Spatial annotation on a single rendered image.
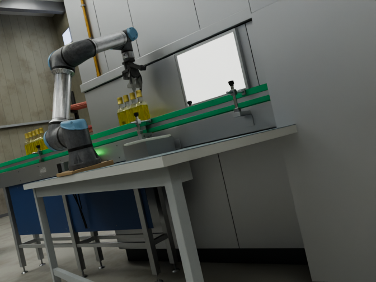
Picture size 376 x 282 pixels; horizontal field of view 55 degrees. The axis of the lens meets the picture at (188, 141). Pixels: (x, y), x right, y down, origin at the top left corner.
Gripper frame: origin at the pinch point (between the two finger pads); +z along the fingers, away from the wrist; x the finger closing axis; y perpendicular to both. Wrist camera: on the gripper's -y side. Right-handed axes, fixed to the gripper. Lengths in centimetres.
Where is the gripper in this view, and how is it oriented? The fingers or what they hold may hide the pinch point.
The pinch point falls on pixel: (137, 89)
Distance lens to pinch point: 227.5
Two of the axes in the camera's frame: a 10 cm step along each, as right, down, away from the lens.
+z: 2.2, 9.8, -0.1
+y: -7.7, 1.8, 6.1
